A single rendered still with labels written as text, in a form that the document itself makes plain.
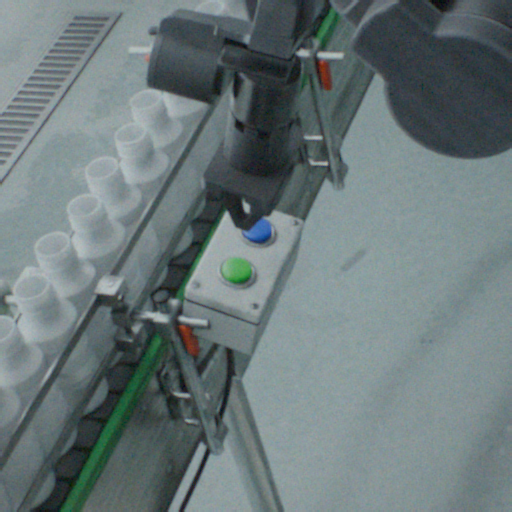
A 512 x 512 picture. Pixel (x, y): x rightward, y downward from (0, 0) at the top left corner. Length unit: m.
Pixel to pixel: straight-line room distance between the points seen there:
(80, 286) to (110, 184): 0.12
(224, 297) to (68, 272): 0.16
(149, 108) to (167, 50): 0.36
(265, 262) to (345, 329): 1.48
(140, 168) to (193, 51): 0.35
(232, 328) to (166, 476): 0.25
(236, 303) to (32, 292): 0.20
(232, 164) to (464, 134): 0.51
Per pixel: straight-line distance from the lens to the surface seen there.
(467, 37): 0.65
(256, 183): 1.16
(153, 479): 1.46
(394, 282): 2.87
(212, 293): 1.29
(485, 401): 2.61
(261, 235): 1.33
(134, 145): 1.43
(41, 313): 1.29
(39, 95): 3.77
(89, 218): 1.35
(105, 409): 1.38
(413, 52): 0.66
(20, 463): 1.28
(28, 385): 1.28
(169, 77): 1.12
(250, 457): 1.82
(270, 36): 1.08
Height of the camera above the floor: 1.98
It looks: 41 degrees down
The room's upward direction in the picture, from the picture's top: 17 degrees counter-clockwise
